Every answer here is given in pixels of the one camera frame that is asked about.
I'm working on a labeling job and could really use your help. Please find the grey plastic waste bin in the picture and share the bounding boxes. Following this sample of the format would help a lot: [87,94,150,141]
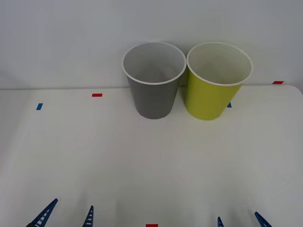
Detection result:
[121,41,187,120]

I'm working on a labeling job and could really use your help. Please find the yellow-green plastic waste bin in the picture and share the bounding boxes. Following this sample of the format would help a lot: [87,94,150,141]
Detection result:
[186,42,254,121]

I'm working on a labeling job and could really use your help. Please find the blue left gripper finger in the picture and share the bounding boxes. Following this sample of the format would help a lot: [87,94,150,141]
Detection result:
[81,205,95,227]
[25,198,59,227]

